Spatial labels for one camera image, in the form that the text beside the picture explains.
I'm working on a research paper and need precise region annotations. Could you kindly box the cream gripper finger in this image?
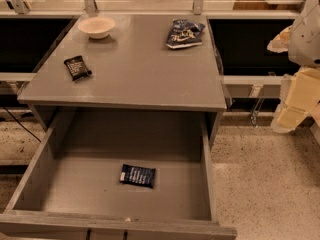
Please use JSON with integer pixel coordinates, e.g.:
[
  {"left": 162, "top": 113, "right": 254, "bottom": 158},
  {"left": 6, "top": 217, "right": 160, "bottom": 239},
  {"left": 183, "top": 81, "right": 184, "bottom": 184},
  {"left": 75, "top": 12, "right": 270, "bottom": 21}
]
[
  {"left": 267, "top": 27, "right": 291, "bottom": 53},
  {"left": 271, "top": 67, "right": 320, "bottom": 133}
]

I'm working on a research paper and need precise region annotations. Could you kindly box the blue rxbar blueberry bar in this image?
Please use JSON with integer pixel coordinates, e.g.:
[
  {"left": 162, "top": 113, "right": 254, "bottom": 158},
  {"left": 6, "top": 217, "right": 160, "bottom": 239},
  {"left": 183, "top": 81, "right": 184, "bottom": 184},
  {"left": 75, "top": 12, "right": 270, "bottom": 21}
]
[{"left": 119, "top": 164, "right": 156, "bottom": 188}]

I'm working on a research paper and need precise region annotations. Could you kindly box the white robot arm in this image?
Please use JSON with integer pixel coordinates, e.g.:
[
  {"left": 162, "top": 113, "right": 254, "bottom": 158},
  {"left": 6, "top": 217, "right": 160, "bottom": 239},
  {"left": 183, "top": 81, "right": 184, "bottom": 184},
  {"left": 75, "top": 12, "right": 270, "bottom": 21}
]
[{"left": 267, "top": 0, "right": 320, "bottom": 133}]

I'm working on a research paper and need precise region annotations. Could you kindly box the grey counter cabinet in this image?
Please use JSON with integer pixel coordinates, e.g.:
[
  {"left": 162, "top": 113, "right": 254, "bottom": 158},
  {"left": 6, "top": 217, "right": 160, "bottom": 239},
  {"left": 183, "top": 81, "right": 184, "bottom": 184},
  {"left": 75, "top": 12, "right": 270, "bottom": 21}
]
[{"left": 18, "top": 14, "right": 226, "bottom": 142}]

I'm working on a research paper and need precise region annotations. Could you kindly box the grey open top drawer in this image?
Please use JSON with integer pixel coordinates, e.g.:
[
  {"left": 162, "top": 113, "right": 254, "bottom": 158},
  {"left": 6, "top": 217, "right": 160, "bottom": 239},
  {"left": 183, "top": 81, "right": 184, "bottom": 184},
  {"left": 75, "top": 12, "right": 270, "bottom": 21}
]
[{"left": 1, "top": 108, "right": 237, "bottom": 240}]

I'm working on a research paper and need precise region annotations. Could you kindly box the blue chip bag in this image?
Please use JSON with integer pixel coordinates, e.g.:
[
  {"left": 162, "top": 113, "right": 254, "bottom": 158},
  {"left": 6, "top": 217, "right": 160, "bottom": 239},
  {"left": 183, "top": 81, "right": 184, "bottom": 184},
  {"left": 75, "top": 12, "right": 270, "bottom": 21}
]
[{"left": 166, "top": 19, "right": 206, "bottom": 49}]

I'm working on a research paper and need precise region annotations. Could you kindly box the white ceramic bowl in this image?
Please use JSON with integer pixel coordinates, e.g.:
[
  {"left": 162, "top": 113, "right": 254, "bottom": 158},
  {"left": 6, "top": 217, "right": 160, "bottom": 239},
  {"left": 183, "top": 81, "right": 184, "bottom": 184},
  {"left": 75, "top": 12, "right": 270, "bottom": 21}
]
[{"left": 78, "top": 17, "right": 116, "bottom": 39}]

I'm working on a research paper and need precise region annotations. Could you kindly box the black snack bar wrapper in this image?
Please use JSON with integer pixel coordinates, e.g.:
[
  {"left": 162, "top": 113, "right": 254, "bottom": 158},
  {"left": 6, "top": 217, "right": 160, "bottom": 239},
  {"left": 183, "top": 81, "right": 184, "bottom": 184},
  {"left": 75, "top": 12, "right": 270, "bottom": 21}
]
[{"left": 64, "top": 55, "right": 92, "bottom": 81}]

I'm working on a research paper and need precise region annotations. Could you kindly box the metal railing frame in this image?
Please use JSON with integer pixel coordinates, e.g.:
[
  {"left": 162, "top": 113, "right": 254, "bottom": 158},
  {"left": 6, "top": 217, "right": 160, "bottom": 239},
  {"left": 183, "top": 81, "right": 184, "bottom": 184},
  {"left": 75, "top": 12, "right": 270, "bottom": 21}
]
[{"left": 0, "top": 0, "right": 320, "bottom": 128}]

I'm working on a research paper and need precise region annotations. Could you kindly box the black cable on floor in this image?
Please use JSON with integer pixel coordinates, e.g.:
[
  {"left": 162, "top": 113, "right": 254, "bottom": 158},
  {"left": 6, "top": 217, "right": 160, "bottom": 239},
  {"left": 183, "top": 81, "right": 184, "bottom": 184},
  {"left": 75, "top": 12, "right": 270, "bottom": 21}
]
[{"left": 0, "top": 105, "right": 42, "bottom": 144}]

